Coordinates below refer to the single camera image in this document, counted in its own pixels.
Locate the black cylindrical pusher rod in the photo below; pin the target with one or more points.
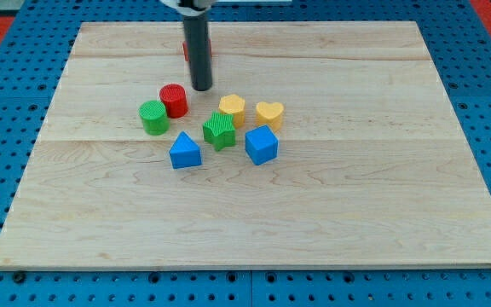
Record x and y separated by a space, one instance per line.
197 39

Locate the red block behind rod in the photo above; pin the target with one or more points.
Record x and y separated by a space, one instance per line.
185 49

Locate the red cylinder block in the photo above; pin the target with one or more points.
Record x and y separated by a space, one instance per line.
174 98

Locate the yellow hexagon block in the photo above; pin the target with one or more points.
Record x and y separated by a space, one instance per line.
234 105

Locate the green cylinder block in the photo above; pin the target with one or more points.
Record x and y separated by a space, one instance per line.
154 117

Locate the green star block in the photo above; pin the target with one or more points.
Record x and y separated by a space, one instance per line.
219 131

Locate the yellow heart block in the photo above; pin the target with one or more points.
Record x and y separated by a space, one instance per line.
270 114

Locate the blue triangle block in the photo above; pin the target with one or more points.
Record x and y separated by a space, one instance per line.
185 152

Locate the blue cube block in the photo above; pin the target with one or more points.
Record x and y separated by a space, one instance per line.
261 145

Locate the light wooden board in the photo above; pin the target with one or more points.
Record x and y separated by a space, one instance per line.
373 169

